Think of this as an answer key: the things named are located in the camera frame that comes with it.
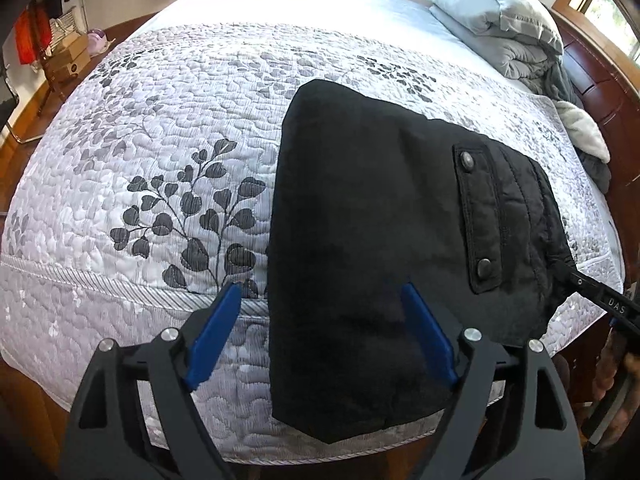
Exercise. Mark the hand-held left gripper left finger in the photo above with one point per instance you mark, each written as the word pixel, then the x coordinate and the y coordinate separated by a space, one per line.
pixel 215 330

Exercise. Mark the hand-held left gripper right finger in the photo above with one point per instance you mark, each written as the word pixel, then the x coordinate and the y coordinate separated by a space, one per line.
pixel 427 332

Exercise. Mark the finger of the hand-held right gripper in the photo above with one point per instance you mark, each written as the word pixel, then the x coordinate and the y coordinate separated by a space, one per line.
pixel 580 280

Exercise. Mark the black quilted jacket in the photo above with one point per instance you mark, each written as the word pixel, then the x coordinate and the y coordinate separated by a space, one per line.
pixel 370 220

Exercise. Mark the person's right hand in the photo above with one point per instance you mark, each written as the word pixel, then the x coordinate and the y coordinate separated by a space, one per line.
pixel 606 365

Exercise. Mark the white fleece cloth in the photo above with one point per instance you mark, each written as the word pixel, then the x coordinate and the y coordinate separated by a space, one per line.
pixel 585 130

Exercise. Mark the wooden bed headboard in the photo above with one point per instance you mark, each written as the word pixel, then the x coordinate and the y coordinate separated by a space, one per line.
pixel 610 100

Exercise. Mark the dark grey blanket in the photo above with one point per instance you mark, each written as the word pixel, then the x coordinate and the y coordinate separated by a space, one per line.
pixel 555 82

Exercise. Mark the floral quilted bedspread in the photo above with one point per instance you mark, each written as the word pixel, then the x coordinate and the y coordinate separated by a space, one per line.
pixel 150 135

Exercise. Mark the wooden framed window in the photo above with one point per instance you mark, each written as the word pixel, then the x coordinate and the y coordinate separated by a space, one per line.
pixel 607 10

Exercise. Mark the folded light grey duvet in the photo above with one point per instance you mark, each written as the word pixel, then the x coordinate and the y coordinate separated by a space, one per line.
pixel 495 15

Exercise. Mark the large cardboard box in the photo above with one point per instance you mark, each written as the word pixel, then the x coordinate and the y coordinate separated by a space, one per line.
pixel 70 69

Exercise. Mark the wooden coat rack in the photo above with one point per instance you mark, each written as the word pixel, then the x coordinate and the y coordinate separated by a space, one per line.
pixel 50 80

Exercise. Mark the black chrome cantilever chair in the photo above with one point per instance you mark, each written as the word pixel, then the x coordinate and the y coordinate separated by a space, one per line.
pixel 7 100

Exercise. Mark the pink cap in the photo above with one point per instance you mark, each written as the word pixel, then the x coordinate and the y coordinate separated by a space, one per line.
pixel 97 41

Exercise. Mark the small cardboard box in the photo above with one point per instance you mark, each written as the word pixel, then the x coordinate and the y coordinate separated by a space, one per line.
pixel 70 50

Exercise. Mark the white bed sheet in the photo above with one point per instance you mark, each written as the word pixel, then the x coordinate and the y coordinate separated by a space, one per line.
pixel 300 0

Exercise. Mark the red mesh bag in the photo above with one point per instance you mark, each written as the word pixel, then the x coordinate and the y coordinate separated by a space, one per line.
pixel 32 37

